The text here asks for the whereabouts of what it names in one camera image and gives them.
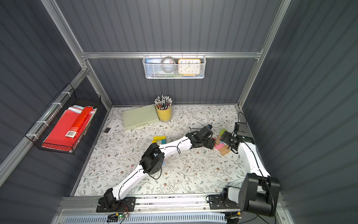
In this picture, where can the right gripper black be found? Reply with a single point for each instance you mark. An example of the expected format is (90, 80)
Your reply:
(229, 140)

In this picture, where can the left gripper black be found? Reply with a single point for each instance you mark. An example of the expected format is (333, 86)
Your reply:
(208, 140)

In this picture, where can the lime green block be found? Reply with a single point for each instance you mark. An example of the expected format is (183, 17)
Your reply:
(222, 131)

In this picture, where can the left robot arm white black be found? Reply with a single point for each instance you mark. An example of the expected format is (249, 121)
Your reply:
(152, 162)

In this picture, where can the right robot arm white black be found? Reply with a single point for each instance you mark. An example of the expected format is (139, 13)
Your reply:
(259, 191)

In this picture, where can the natural wood block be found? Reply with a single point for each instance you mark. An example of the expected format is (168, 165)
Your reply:
(217, 142)
(224, 150)

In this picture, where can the long pink block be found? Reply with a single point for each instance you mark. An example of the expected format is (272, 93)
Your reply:
(219, 146)

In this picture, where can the yellow pencil cup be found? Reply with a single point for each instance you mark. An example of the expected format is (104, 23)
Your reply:
(164, 115)

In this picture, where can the bundle of pencils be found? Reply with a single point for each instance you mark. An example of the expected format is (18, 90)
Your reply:
(163, 102)

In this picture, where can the pale green book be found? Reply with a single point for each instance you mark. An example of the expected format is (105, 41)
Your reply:
(139, 117)

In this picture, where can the yellow alarm clock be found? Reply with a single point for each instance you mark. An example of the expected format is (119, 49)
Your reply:
(189, 67)

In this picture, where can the grey tape roll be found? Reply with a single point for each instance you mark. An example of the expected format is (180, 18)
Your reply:
(167, 64)

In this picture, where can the white remote control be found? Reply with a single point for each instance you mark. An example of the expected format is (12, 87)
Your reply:
(110, 127)

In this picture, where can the red long box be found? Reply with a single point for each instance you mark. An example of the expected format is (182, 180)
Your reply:
(82, 116)

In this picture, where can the red folder stack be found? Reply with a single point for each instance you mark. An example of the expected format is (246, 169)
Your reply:
(56, 140)

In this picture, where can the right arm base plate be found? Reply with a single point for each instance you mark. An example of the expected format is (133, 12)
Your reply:
(217, 202)

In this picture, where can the white wire wall basket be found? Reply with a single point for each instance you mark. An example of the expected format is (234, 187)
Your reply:
(152, 68)

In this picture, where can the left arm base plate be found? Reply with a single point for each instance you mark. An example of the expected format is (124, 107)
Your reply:
(126, 205)

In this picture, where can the black wire side basket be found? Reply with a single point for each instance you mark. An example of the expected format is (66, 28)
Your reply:
(69, 97)

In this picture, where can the aluminium rail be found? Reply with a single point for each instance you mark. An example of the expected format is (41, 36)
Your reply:
(144, 204)

